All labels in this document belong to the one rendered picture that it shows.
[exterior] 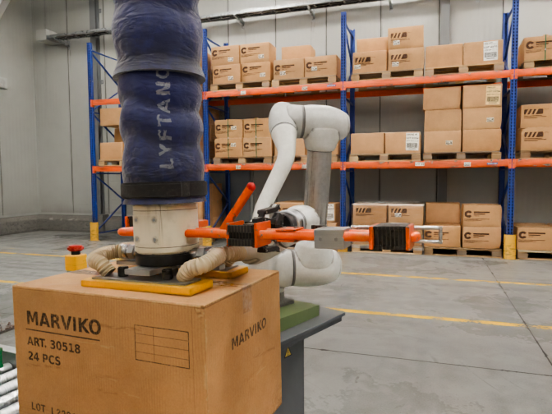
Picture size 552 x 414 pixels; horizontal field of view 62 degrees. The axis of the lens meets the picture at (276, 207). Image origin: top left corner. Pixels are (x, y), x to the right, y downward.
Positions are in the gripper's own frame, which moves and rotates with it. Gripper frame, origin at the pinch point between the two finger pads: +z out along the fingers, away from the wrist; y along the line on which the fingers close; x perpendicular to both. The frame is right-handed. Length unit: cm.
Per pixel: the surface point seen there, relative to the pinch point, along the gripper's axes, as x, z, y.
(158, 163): 21.5, 9.3, -17.5
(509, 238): -102, -716, 84
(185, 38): 17, 4, -48
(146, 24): 23, 11, -50
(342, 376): 30, -192, 120
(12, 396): 105, -11, 66
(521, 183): -128, -862, -2
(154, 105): 22.9, 8.6, -31.6
